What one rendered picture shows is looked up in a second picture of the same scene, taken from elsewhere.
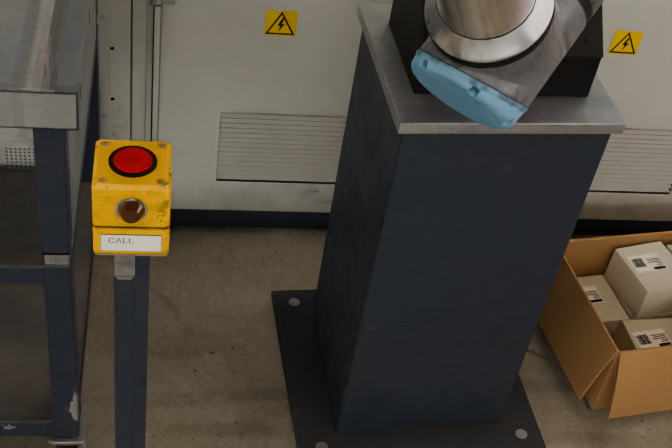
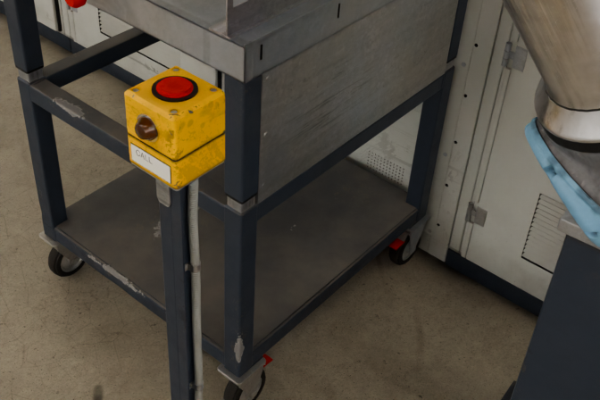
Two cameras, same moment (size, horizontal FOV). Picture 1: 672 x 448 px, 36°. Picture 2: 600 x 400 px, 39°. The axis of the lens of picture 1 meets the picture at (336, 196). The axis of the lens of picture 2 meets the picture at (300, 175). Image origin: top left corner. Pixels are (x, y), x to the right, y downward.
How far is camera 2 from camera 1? 0.67 m
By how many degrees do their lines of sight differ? 38
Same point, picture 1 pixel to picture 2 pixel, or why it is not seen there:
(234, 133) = (548, 219)
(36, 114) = (218, 56)
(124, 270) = (162, 195)
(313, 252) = not seen: hidden behind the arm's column
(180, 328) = (412, 362)
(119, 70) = (466, 118)
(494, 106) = (568, 202)
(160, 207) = (167, 136)
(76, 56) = (279, 25)
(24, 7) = not seen: outside the picture
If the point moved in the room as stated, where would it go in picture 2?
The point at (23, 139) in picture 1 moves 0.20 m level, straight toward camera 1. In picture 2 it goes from (382, 149) to (341, 194)
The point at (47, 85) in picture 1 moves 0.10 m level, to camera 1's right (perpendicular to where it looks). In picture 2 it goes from (226, 31) to (270, 65)
